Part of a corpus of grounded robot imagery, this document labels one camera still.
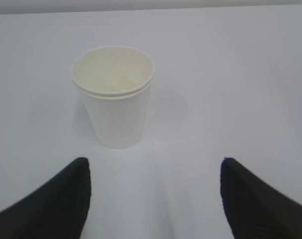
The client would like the white paper cup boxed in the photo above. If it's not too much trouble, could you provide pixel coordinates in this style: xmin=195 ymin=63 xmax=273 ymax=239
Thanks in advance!
xmin=71 ymin=46 xmax=154 ymax=149

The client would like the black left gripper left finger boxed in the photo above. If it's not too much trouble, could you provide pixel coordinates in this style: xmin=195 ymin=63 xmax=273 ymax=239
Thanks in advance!
xmin=0 ymin=157 xmax=91 ymax=239

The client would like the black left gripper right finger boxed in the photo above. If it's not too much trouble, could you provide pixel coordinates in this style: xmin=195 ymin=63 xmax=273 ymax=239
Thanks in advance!
xmin=220 ymin=158 xmax=302 ymax=239

